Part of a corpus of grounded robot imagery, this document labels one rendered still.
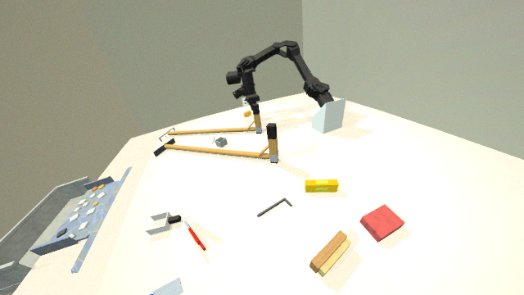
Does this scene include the red flat square block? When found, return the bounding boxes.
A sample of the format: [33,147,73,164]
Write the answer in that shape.
[359,205,404,243]

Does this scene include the grey l-shaped bar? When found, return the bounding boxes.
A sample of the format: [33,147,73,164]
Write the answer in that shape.
[257,198,292,218]

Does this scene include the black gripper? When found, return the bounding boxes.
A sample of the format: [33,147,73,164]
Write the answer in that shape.
[243,81,260,110]

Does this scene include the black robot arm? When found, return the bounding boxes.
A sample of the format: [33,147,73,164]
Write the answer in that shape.
[226,41,335,108]

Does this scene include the red-handled pliers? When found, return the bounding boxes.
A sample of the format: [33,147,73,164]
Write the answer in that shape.
[184,221,206,251]

